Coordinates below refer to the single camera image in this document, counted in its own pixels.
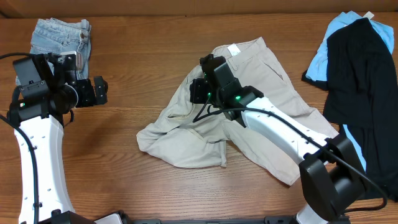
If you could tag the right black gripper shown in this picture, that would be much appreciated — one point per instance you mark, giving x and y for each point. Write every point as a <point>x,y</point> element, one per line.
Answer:
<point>198,91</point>

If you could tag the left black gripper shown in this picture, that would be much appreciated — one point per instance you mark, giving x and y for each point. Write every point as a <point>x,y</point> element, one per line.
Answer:
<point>92,91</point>

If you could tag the beige khaki shorts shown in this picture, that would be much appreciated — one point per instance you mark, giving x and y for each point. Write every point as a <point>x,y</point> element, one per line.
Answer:
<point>176,139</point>

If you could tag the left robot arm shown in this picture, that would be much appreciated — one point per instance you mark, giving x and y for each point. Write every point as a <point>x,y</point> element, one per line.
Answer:
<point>49,89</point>

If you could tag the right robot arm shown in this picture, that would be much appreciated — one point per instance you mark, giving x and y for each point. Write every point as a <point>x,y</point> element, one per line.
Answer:
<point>330,169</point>

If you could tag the folded light blue jeans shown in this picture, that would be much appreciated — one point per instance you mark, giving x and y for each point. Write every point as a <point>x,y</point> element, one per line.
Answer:
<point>56,36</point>

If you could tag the light blue shirt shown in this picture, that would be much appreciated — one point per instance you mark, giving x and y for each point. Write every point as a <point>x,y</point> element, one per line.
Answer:
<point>323,56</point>

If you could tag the black garment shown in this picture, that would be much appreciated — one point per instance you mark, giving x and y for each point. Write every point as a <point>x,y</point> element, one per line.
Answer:
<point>360,93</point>

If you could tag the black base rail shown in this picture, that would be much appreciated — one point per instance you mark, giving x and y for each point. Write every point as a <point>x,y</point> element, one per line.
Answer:
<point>214,221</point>

